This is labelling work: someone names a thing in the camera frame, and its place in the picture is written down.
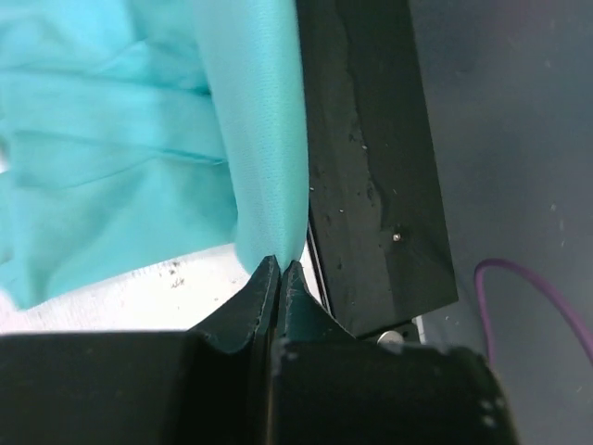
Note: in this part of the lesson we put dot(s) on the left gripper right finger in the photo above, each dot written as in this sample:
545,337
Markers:
300,316

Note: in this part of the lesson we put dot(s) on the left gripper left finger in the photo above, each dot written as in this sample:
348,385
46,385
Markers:
232,327

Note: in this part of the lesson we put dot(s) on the teal t shirt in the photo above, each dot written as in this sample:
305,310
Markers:
139,131

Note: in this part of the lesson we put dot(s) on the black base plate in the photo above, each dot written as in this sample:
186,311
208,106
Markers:
377,230

